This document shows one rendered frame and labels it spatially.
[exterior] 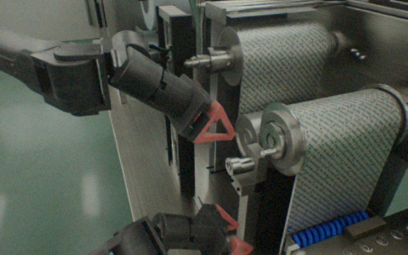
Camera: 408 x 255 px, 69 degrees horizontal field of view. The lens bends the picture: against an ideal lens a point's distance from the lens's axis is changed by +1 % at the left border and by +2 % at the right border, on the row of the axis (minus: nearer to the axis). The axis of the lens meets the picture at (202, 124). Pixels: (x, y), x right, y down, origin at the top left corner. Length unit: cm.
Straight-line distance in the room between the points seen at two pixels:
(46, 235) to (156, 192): 134
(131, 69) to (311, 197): 46
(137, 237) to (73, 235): 168
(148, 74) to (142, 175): 69
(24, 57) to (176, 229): 34
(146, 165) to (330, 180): 65
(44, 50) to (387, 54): 70
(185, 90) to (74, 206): 198
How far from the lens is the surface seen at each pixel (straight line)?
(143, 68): 38
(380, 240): 79
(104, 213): 221
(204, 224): 56
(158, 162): 109
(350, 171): 69
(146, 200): 95
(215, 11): 72
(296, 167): 58
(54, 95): 42
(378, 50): 84
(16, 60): 45
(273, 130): 57
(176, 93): 40
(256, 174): 64
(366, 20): 86
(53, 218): 230
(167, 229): 51
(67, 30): 605
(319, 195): 68
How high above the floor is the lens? 158
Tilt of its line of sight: 32 degrees down
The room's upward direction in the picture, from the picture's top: straight up
